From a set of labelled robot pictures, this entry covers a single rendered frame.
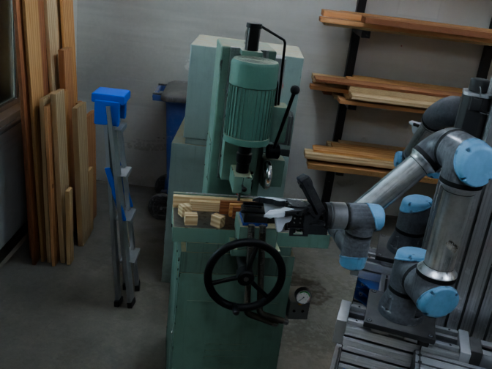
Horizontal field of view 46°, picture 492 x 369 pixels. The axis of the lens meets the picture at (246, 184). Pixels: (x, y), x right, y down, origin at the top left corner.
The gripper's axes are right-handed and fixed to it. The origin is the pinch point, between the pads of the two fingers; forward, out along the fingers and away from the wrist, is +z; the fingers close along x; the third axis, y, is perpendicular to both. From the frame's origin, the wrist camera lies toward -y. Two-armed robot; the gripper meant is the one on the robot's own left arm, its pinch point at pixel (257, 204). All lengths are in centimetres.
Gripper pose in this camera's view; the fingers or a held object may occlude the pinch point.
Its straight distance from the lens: 153.0
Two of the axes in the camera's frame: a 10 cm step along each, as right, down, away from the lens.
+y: -0.9, 9.7, 2.3
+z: -9.8, -0.5, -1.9
